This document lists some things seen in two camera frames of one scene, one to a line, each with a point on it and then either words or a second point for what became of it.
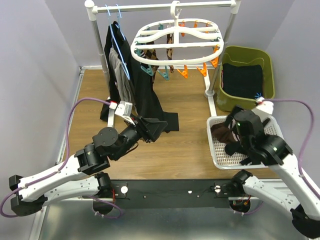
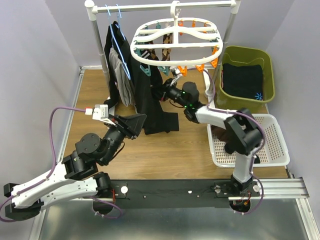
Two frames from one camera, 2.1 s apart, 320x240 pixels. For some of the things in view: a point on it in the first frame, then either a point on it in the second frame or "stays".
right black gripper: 236,108 -> 161,92
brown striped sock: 223,133 stays
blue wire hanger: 115,41 stays
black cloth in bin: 245,81 stays
